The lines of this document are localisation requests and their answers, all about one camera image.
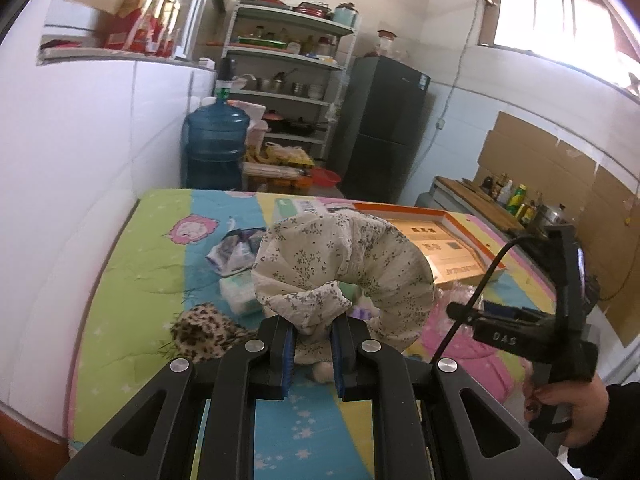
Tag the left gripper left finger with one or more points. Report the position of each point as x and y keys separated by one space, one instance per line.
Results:
x=275 y=367

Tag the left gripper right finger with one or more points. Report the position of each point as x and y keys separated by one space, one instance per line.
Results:
x=351 y=378

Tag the leopard print plush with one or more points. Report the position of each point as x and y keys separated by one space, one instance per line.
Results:
x=203 y=333

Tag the purple white wipes packet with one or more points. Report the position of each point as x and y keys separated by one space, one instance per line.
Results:
x=236 y=252

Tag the person's right hand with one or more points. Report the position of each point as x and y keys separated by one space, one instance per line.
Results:
x=588 y=403

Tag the steel pot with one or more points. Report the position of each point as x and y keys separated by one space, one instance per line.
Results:
x=548 y=215

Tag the orange shallow cardboard box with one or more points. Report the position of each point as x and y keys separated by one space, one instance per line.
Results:
x=448 y=244

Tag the white green tissue box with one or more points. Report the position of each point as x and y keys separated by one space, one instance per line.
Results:
x=293 y=206

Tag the green bottle on counter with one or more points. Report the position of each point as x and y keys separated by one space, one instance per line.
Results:
x=516 y=199

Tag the red plastic basket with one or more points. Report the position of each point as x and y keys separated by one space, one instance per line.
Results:
x=325 y=178

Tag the wooden cutting board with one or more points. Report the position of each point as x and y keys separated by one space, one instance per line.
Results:
x=456 y=195

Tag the colourful cartoon bed sheet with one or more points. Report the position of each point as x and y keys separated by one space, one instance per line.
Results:
x=158 y=269

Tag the egg tray with eggs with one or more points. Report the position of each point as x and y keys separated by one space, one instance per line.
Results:
x=291 y=156

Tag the black refrigerator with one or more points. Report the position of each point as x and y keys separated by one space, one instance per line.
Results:
x=380 y=128

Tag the blue water jug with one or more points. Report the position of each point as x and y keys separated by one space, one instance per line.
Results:
x=213 y=138

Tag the white metal shelf rack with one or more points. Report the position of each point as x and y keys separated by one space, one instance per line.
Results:
x=294 y=61

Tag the red oil bottles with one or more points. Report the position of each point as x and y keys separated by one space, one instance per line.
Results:
x=145 y=26

